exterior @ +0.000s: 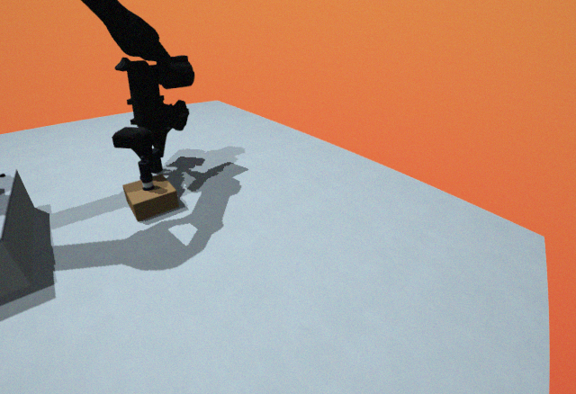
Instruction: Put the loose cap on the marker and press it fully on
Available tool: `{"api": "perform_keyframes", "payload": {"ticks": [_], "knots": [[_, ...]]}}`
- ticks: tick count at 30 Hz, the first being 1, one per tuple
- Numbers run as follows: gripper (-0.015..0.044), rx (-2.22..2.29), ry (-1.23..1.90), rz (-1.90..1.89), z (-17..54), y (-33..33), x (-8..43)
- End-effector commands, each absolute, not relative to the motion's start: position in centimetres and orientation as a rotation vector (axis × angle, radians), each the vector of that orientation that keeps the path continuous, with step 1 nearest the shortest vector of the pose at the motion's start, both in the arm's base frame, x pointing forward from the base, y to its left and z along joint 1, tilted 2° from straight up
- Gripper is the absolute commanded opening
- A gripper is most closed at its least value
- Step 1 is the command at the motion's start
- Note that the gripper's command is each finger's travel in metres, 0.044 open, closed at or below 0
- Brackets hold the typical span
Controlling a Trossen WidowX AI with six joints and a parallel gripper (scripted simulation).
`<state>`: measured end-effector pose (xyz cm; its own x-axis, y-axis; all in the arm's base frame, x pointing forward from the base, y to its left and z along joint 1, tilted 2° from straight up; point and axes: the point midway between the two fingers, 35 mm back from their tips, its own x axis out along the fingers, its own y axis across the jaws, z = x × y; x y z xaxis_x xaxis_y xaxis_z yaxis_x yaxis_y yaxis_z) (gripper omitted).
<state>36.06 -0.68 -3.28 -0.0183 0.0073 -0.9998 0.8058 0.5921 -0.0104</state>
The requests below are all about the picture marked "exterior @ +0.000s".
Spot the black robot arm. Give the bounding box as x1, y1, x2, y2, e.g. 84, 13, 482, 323
82, 0, 195, 131

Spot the brown rectangular block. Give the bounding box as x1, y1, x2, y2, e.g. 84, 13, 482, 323
122, 174, 179, 222

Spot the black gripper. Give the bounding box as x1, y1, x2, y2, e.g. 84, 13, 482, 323
112, 92, 172, 168

